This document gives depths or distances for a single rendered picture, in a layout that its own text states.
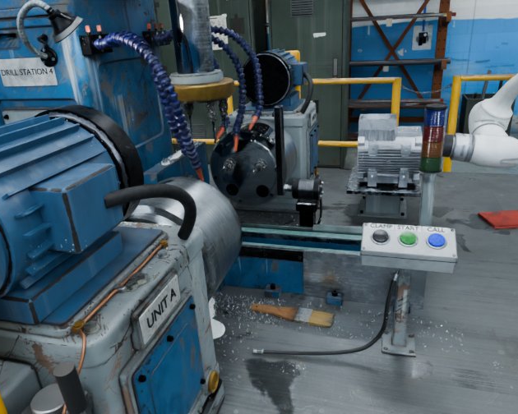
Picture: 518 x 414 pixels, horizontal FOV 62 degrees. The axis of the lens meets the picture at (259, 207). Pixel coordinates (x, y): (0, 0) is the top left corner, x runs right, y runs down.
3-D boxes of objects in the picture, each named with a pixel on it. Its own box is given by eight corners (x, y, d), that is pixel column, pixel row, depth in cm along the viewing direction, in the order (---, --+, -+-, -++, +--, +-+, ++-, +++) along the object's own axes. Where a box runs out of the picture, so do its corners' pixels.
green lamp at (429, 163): (419, 172, 127) (421, 158, 125) (418, 166, 132) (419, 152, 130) (441, 173, 125) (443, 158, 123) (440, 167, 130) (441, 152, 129)
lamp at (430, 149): (421, 158, 125) (422, 142, 123) (419, 152, 130) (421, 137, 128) (443, 158, 123) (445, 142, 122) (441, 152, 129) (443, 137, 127)
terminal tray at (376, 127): (358, 141, 145) (358, 120, 142) (359, 134, 154) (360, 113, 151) (395, 141, 141) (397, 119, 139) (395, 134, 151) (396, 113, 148)
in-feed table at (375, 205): (345, 221, 153) (346, 190, 148) (352, 193, 176) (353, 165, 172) (418, 226, 146) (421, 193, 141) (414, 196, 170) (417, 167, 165)
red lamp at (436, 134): (422, 142, 123) (423, 126, 121) (421, 137, 128) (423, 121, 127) (445, 142, 122) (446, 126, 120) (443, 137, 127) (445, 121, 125)
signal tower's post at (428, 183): (409, 243, 135) (422, 108, 119) (409, 232, 142) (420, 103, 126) (437, 246, 133) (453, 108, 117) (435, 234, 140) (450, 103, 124)
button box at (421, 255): (359, 265, 86) (359, 250, 82) (363, 236, 90) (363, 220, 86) (454, 273, 81) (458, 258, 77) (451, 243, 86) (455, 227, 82)
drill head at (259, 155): (203, 214, 136) (194, 136, 126) (243, 172, 172) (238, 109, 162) (280, 220, 129) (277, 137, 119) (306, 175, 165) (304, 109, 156)
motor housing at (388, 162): (356, 189, 147) (357, 133, 139) (359, 172, 163) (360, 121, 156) (418, 190, 141) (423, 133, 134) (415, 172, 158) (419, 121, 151)
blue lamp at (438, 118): (423, 126, 121) (425, 110, 120) (423, 121, 127) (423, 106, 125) (446, 126, 120) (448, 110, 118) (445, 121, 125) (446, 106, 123)
